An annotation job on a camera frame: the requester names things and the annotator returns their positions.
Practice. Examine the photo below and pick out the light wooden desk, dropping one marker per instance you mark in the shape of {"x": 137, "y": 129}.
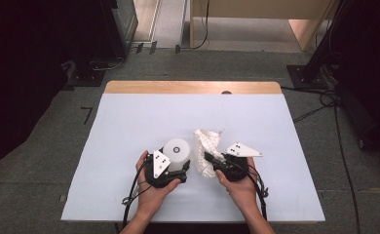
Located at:
{"x": 259, "y": 8}

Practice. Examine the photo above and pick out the white table sheet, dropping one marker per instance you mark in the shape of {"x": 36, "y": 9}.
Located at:
{"x": 243, "y": 113}

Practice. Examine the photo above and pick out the black stand with base plate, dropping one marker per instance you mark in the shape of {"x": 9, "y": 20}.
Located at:
{"x": 308, "y": 76}

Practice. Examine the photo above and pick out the white knitted cloth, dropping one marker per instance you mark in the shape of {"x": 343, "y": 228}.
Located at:
{"x": 207, "y": 143}

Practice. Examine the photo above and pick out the person's right hand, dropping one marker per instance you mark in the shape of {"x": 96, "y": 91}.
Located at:
{"x": 243, "y": 193}

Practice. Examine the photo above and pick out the person's left hand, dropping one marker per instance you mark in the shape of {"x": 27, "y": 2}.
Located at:
{"x": 150, "y": 198}

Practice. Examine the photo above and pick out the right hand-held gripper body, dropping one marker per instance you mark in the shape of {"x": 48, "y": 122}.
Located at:
{"x": 241, "y": 151}

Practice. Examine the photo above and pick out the wooden table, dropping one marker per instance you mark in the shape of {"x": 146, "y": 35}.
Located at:
{"x": 191, "y": 87}

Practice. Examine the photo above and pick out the white plastic cylinder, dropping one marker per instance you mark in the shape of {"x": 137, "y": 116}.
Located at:
{"x": 181, "y": 161}

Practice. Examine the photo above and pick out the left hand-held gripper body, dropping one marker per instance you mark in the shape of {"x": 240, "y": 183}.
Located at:
{"x": 160, "y": 164}

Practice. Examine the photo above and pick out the aluminium frame post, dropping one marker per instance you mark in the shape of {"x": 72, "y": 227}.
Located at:
{"x": 154, "y": 22}
{"x": 182, "y": 26}

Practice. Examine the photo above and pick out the black curtain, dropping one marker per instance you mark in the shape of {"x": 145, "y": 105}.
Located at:
{"x": 19, "y": 81}
{"x": 373, "y": 65}

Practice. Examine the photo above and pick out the black cabinet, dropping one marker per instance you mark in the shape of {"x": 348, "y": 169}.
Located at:
{"x": 121, "y": 26}

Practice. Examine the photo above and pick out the black stand base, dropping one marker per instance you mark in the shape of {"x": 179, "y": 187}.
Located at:
{"x": 85, "y": 78}

